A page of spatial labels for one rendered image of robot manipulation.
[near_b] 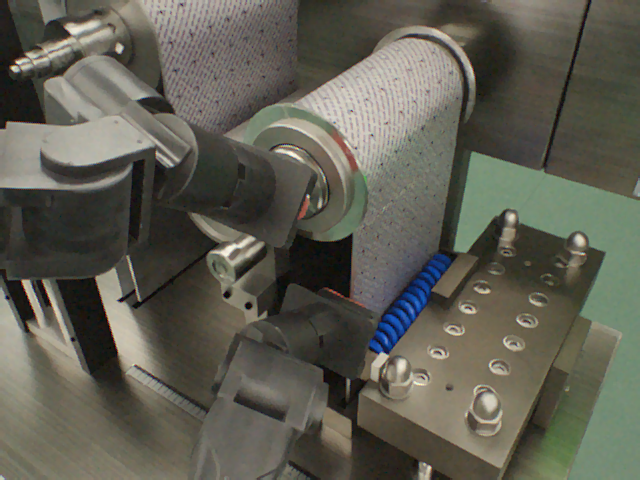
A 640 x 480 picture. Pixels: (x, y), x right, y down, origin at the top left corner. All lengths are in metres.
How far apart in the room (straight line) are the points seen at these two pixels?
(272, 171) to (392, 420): 0.33
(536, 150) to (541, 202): 2.09
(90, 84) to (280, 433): 0.27
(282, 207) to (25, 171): 0.19
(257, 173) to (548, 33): 0.45
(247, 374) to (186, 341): 0.47
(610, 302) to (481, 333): 1.76
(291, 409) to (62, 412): 0.49
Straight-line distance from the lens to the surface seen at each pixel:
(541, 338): 0.77
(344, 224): 0.59
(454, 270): 0.81
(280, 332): 0.51
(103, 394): 0.89
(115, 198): 0.34
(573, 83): 0.80
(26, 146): 0.36
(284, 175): 0.46
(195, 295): 0.99
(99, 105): 0.42
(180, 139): 0.38
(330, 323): 0.58
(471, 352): 0.73
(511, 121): 0.84
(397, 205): 0.66
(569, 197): 3.01
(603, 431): 2.07
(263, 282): 0.64
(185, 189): 0.38
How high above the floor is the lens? 1.56
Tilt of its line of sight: 39 degrees down
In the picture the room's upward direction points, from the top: straight up
